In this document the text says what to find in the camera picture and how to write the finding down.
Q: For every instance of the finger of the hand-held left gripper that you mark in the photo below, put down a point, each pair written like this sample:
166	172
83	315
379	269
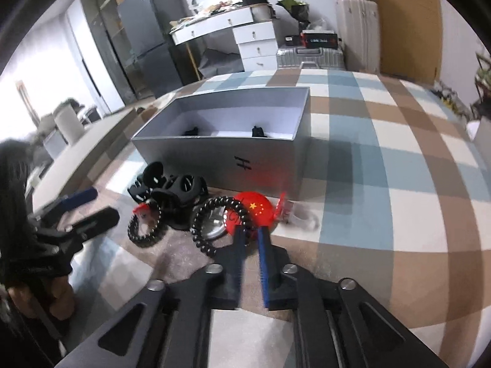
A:
96	220
78	196

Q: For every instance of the silver suitcase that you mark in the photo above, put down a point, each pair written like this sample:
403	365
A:
307	58

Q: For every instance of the small black hair clip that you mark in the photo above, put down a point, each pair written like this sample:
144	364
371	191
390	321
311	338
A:
191	131
258	131

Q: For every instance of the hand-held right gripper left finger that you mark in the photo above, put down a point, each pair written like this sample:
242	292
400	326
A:
237	249

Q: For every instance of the brown wooden door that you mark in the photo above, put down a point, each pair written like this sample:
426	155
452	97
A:
410	27

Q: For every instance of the black red box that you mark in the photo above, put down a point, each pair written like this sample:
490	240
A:
319	39

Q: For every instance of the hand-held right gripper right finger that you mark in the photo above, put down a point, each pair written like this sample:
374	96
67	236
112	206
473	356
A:
264	264

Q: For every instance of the red round star badge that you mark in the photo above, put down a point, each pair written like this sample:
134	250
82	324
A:
257	211

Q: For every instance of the potted plant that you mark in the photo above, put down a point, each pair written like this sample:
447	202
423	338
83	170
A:
482	84

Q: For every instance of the grey cloth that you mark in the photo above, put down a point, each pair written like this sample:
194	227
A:
220	63

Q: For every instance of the person's left hand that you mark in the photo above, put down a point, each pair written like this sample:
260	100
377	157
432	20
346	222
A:
42	299

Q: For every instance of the dark green plant bag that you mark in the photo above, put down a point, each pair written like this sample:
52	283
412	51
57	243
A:
295	9

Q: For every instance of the grey cardboard box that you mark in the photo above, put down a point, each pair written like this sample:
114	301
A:
230	161

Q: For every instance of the white cabinet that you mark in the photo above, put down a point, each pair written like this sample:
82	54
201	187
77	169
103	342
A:
358	34

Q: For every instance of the red white hair clip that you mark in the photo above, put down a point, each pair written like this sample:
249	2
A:
285	211

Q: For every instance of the white bin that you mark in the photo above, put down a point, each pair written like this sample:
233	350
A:
69	122

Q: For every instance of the white desk with drawers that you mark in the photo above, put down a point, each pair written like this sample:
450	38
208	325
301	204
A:
253	38

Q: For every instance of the grey refrigerator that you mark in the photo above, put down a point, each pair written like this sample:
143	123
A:
149	38

